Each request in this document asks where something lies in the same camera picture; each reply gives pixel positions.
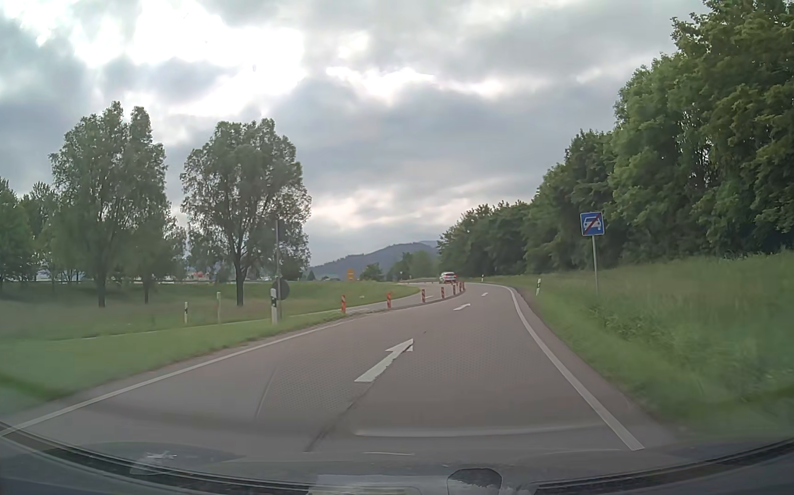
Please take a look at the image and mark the wood of green trees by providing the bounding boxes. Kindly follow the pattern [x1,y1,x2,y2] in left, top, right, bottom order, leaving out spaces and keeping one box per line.
[437,0,794,277]

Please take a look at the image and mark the blue square road sign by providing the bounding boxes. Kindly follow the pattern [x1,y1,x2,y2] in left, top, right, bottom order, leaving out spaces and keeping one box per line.
[580,211,606,295]

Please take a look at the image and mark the distant wooded hill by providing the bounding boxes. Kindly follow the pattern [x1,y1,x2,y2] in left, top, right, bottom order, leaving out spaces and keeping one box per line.
[309,240,440,281]

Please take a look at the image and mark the round road sign on pole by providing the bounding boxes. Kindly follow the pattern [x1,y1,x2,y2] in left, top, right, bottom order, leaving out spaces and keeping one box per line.
[270,219,291,323]

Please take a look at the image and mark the car's own bonnet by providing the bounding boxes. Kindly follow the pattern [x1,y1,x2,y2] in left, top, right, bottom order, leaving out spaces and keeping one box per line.
[0,412,794,495]

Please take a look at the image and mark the road markings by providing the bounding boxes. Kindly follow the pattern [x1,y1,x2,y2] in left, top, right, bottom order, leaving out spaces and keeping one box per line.
[0,282,646,456]

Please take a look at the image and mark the grey asphalt road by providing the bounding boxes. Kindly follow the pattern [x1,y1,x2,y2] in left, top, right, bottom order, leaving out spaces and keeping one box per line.
[0,282,679,475]

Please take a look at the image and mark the grassy bank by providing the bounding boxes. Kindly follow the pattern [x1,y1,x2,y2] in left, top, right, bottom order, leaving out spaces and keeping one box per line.
[469,247,794,441]

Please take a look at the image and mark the grass verge with field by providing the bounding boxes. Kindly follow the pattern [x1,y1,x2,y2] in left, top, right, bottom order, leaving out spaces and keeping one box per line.
[0,278,422,417]

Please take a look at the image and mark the cluster of distant trees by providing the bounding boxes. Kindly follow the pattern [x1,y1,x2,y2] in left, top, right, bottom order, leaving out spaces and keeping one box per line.
[359,249,440,282]

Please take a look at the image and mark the small green tree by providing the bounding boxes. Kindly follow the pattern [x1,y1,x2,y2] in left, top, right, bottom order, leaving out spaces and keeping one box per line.
[125,216,188,305]

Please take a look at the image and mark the tall green tree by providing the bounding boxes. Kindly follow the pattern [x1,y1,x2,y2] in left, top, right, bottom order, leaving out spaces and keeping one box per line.
[49,102,172,308]
[180,118,312,308]

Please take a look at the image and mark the row of orange marker posts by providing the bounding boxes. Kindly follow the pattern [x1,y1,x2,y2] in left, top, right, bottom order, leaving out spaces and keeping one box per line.
[339,280,467,316]

